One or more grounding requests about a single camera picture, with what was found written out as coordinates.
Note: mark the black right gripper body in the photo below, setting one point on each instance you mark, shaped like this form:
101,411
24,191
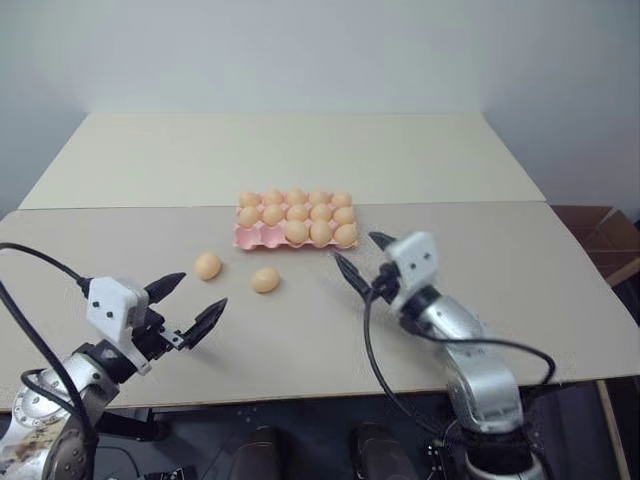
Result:
386,285

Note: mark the dark rounded shape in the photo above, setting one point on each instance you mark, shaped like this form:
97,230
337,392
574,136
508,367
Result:
255,455
382,452

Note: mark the black table bracket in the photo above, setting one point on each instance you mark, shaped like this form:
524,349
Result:
132,425

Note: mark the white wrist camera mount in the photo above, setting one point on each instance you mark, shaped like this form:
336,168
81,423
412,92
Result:
415,260
111,307

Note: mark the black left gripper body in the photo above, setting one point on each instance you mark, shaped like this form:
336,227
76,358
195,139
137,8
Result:
150,335

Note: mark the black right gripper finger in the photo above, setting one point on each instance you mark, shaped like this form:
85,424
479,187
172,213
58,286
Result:
354,275
384,244

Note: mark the pink egg tray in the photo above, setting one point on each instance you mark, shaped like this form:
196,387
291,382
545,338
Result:
255,237

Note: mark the wooden table leg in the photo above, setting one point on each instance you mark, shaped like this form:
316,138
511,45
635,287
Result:
612,430

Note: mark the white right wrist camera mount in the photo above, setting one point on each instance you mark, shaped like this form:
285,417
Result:
415,260

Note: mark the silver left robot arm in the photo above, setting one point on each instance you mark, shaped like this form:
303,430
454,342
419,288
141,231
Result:
37,400

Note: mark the brown cardboard box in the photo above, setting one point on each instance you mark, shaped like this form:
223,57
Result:
597,240

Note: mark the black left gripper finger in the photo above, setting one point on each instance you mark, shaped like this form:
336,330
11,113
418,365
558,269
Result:
206,322
164,287

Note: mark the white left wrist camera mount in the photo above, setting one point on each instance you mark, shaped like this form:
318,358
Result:
111,307

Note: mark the beige egg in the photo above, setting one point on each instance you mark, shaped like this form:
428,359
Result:
320,196
344,216
321,232
296,231
342,200
264,280
296,196
321,213
273,196
207,266
273,214
345,234
298,213
249,215
249,199

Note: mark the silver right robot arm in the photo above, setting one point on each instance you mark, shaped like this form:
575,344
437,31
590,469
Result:
480,375

